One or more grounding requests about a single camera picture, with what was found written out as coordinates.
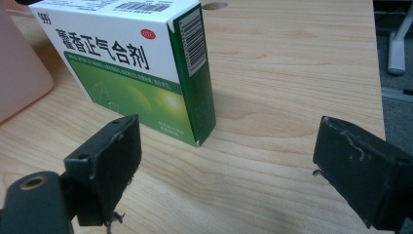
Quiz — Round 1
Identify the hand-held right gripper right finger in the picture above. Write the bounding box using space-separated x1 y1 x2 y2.
312 115 413 232

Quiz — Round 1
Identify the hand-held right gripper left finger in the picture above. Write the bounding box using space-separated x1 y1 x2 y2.
59 113 143 228

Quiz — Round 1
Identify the green and white medicine box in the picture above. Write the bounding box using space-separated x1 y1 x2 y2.
28 0 217 148

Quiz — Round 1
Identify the pink plastic container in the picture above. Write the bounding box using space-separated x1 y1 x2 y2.
0 3 55 125

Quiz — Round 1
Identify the white metal stand leg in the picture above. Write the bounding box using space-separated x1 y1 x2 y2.
387 9 413 77

